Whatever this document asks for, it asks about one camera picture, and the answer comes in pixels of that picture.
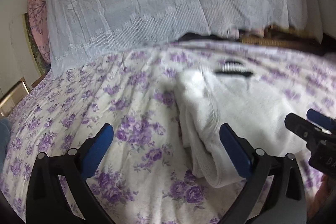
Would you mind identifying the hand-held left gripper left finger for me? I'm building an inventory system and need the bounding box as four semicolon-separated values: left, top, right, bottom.
26;123;116;224

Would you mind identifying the person's right hand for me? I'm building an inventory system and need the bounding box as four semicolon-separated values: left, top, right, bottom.
313;175;336;214

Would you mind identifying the brown woven mat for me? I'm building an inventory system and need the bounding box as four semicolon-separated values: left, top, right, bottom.
241;25;324;51

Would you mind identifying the pink cloth pile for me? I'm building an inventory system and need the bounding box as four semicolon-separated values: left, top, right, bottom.
228;27;266;40

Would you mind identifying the wooden bedside cabinet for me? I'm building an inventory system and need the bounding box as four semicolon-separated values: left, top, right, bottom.
0;77;30;117

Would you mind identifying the white sweater with black trim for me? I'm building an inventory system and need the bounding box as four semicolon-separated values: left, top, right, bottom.
175;58;313;188

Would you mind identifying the blue cloth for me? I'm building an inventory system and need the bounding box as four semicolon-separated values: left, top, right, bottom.
0;118;12;175

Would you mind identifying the dark cloth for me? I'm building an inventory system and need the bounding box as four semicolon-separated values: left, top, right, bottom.
178;31;229;43

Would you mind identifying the dark green patterned panel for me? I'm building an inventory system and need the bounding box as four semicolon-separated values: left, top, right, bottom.
22;12;52;75

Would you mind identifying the pink floral pillow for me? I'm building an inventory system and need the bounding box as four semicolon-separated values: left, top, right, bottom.
27;0;52;64

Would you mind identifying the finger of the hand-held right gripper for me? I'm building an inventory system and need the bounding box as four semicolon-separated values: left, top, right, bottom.
306;109;336;134
284;112;319;141

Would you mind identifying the purple floral bedsheet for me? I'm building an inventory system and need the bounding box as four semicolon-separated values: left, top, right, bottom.
0;39;336;224

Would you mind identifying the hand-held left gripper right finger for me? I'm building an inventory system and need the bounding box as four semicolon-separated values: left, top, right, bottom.
217;123;307;224

